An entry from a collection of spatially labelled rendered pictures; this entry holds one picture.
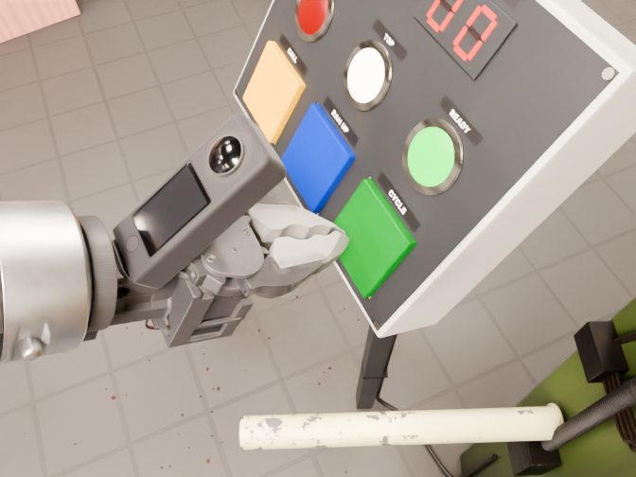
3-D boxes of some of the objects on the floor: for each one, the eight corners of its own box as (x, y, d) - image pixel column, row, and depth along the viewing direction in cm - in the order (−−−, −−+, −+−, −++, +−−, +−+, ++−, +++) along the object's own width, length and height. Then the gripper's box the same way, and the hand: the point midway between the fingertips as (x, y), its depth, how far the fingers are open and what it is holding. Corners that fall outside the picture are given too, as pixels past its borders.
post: (356, 409, 139) (430, 76, 48) (355, 394, 142) (423, 45, 50) (372, 409, 139) (475, 75, 48) (371, 393, 142) (468, 44, 50)
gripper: (47, 268, 39) (291, 245, 52) (79, 380, 34) (335, 325, 48) (67, 180, 33) (332, 180, 47) (108, 301, 29) (387, 263, 43)
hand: (338, 232), depth 45 cm, fingers closed
